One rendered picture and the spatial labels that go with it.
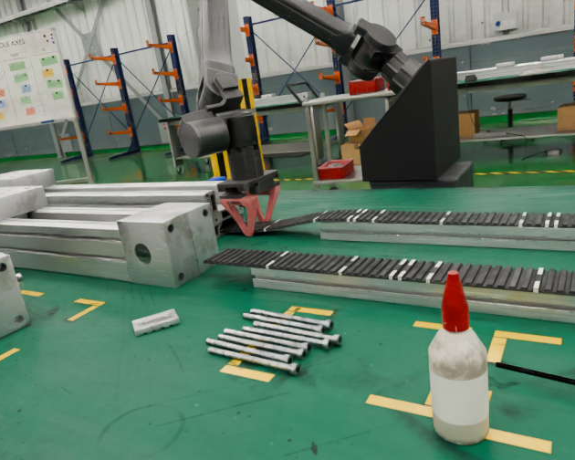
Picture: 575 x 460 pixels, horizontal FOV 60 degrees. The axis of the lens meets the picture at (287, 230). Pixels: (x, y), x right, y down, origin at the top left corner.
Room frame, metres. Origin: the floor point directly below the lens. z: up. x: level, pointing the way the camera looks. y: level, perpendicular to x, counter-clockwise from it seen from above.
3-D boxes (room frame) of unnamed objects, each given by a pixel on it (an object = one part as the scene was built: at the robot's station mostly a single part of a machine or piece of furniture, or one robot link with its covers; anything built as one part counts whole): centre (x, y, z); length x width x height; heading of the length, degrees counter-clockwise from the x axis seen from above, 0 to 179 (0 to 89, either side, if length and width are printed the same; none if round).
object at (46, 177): (1.25, 0.65, 0.87); 0.16 x 0.11 x 0.07; 57
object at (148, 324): (0.53, 0.17, 0.78); 0.05 x 0.03 x 0.01; 111
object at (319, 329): (0.49, 0.02, 0.78); 0.11 x 0.01 x 0.01; 52
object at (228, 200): (0.85, 0.06, 0.83); 0.07 x 0.07 x 0.09; 57
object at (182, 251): (0.72, 0.17, 0.83); 0.12 x 0.09 x 0.10; 147
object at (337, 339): (0.46, 0.01, 0.78); 0.11 x 0.01 x 0.01; 52
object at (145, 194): (1.11, 0.44, 0.82); 0.80 x 0.10 x 0.09; 57
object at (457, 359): (0.29, -0.10, 0.84); 0.04 x 0.04 x 0.12
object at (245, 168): (0.86, 0.05, 0.90); 0.10 x 0.07 x 0.07; 147
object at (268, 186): (0.87, 0.05, 0.83); 0.07 x 0.07 x 0.09; 57
